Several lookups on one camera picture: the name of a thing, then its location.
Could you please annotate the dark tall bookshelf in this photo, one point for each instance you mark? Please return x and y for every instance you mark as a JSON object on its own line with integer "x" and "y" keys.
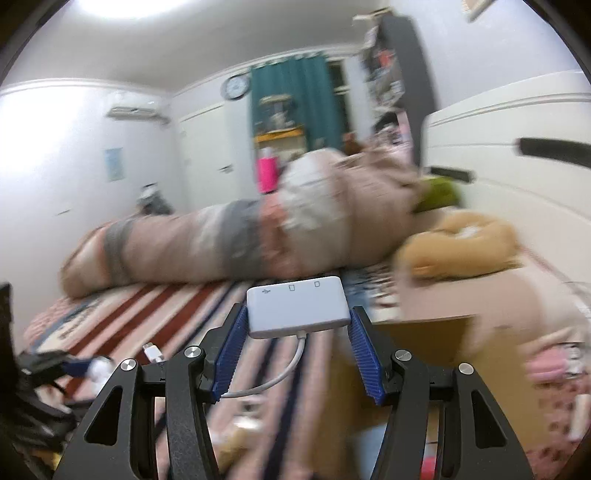
{"x": 398, "y": 76}

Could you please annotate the white door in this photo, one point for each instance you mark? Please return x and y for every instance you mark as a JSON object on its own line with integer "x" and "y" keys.
{"x": 208, "y": 158}

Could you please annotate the white cream stick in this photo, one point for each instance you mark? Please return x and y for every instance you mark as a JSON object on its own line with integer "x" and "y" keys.
{"x": 579, "y": 418}

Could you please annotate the round wall clock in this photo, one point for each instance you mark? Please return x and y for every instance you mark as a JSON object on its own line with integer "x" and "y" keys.
{"x": 236, "y": 87}

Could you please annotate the pink spray bottle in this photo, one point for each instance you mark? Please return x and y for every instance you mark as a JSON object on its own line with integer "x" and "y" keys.
{"x": 268, "y": 170}

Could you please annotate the yellow shelf with figurine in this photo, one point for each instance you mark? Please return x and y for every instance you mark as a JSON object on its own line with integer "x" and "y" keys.
{"x": 278, "y": 133}

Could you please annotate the teal curtain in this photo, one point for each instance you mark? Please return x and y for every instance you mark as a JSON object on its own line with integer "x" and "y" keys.
{"x": 308, "y": 81}

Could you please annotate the tan plush toy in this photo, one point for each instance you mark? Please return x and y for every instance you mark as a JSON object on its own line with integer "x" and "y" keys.
{"x": 463, "y": 244}

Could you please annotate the pink polka dot cloth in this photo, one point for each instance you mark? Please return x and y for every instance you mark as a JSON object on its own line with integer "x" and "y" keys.
{"x": 557, "y": 400}

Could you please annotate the white bed headboard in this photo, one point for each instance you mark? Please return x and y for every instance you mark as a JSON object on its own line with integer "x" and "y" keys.
{"x": 526, "y": 146}

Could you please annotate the white air conditioner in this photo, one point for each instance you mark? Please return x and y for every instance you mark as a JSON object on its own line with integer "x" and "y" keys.
{"x": 137, "y": 113}

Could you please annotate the striped fleece blanket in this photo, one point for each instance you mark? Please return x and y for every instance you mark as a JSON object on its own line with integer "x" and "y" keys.
{"x": 294, "y": 440}

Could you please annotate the white usb adapter hub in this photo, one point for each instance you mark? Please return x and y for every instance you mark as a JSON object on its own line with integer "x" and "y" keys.
{"x": 270, "y": 311}

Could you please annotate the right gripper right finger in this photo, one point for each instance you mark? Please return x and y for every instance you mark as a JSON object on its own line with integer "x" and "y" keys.
{"x": 415, "y": 396}

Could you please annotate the rolled pink grey quilt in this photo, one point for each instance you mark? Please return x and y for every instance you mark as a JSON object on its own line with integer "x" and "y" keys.
{"x": 330, "y": 211}

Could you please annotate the brown cardboard box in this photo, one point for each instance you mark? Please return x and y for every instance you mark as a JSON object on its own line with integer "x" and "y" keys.
{"x": 415, "y": 368}

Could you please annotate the pink pouch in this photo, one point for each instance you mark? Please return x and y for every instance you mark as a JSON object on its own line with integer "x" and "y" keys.
{"x": 558, "y": 363}

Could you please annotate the pink ribbed pillow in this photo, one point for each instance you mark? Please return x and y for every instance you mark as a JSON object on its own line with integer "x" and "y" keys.
{"x": 528, "y": 302}

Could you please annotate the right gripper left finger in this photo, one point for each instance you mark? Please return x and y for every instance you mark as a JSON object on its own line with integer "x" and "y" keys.
{"x": 116, "y": 437}

